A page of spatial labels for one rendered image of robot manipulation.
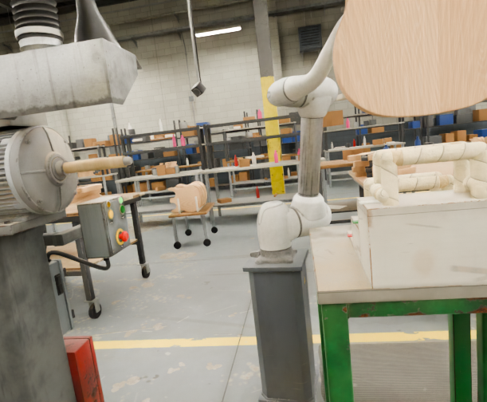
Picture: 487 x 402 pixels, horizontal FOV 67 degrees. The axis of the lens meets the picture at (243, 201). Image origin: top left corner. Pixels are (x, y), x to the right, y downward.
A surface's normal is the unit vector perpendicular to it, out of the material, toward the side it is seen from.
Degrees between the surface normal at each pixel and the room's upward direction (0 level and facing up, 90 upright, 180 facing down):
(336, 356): 90
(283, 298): 90
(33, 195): 104
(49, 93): 90
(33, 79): 90
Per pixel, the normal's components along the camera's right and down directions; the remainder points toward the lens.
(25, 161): 0.79, -0.11
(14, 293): 0.98, -0.09
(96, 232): -0.14, 0.17
